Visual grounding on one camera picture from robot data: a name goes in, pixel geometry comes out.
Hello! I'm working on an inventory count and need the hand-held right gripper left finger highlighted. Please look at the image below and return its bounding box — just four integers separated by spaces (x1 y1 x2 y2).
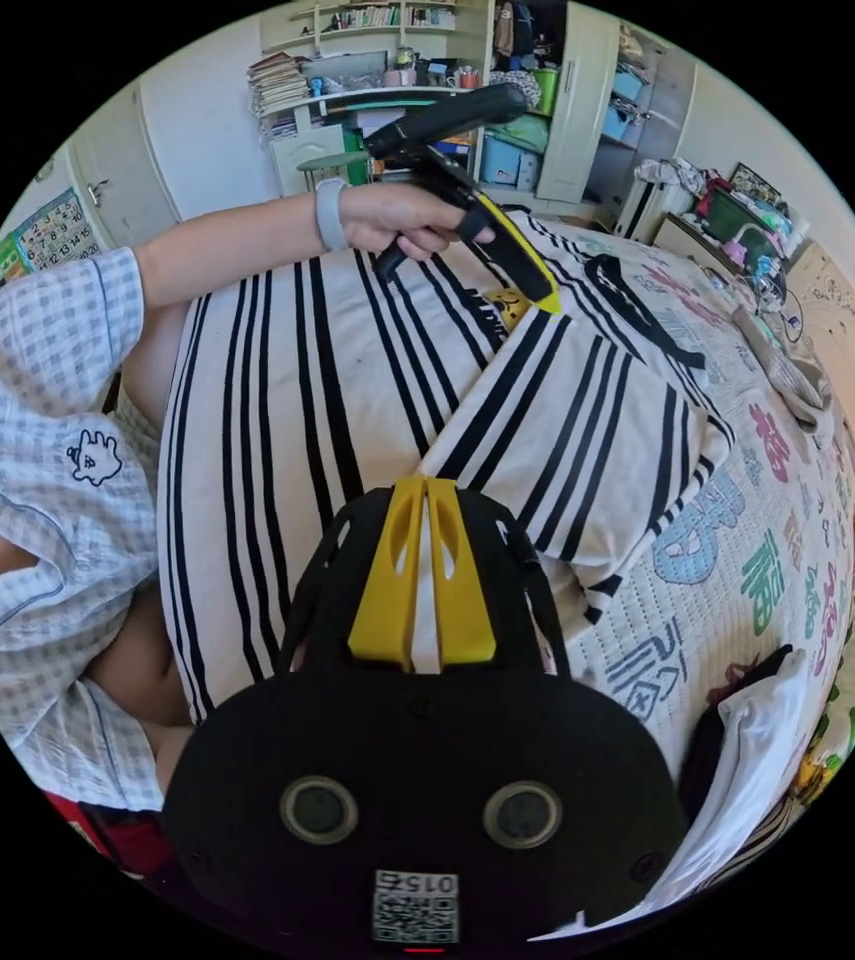
347 476 426 672

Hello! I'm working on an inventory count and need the white desk shelf with books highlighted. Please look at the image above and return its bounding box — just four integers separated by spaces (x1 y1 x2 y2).
246 0 497 198

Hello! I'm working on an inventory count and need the bed with printed quilt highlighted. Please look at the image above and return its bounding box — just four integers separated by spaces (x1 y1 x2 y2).
515 206 855 826

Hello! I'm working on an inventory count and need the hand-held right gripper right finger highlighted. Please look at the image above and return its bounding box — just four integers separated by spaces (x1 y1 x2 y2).
426 476 497 668

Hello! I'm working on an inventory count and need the person's left forearm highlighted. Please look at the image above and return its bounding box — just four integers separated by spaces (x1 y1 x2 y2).
132 178 350 310

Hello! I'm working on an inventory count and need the beige knitted garment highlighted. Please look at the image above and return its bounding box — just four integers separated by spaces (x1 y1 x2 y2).
730 305 838 448

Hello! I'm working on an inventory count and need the person's left hand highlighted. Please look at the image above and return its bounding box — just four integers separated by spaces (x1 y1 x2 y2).
336 182 497 262

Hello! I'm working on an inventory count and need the round green stool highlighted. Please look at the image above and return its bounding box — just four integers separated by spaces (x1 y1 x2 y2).
295 152 373 193

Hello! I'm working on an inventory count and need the white radiator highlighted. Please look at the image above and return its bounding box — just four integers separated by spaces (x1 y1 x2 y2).
612 158 700 244

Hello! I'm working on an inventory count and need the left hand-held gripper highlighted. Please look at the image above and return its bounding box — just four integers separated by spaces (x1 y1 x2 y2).
372 145 565 316

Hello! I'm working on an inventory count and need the black and white striped t-shirt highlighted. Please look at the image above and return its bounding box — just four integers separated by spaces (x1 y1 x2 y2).
156 209 740 730

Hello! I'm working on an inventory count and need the person's body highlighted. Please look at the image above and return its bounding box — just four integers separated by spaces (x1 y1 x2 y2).
0 247 197 820

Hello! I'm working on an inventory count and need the pile of clothes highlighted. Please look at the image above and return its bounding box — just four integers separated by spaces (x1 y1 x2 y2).
531 643 822 943

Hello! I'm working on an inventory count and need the cluttered bedside table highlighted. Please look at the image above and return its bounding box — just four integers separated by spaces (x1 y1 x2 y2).
655 161 812 280

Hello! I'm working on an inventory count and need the white open wardrobe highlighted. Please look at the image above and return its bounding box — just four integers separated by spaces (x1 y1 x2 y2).
471 0 700 220

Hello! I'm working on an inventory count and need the white door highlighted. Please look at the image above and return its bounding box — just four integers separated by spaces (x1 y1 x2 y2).
66 74 182 250

